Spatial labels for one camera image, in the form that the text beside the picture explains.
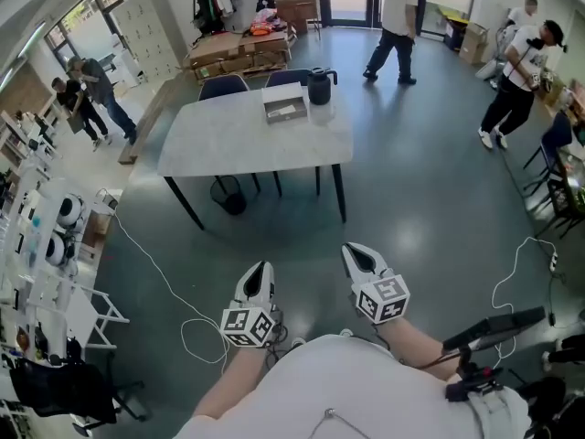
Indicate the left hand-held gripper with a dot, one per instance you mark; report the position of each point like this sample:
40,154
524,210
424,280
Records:
249,326

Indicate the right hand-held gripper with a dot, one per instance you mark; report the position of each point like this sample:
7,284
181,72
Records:
383,299

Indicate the white remote control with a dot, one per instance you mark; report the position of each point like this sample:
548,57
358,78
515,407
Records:
280,111

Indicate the grey storage box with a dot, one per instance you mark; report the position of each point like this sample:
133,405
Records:
284,96

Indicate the person's left forearm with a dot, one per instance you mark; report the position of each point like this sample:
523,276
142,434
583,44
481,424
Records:
233,382

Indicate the person's right forearm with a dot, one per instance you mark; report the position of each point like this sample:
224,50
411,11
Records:
422,350

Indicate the person's right shoe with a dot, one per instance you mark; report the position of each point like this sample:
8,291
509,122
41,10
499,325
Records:
346,332

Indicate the person's white shirt torso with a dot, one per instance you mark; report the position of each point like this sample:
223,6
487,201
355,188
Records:
356,391

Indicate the grey marble table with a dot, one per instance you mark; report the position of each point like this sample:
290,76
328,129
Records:
237,140

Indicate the clear glass pitcher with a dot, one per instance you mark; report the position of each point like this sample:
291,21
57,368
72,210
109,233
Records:
323,114

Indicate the small brown cardboard box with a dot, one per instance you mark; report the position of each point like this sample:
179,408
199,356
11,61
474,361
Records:
98,229

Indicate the black thermos jug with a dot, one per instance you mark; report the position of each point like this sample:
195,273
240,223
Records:
320,87

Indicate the white power strip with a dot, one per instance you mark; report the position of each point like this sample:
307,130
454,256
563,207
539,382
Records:
554,261

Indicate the wooden planks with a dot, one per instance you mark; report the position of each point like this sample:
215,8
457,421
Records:
148,121

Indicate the round white robot head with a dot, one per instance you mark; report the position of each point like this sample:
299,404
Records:
71,210
57,249

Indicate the dark blue chair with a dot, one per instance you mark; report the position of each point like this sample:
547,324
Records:
285,77
223,86
555,137

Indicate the black office chair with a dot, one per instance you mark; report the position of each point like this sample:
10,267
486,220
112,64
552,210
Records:
64,389

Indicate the glass top side table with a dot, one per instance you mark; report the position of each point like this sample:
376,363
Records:
566,185

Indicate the stack of flat cardboard boxes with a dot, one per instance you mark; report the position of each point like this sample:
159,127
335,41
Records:
237,53

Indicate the open cardboard box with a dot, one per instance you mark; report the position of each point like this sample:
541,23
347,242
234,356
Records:
473,44

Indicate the blue bin with yellow bag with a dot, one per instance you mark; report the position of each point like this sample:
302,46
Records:
453,30

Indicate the brown cardboard box pile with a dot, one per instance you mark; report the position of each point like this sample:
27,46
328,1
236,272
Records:
294,5

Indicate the grey metal lockers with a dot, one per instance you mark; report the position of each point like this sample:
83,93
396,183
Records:
146,35

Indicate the white folding frame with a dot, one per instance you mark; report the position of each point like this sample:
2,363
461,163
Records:
80,309

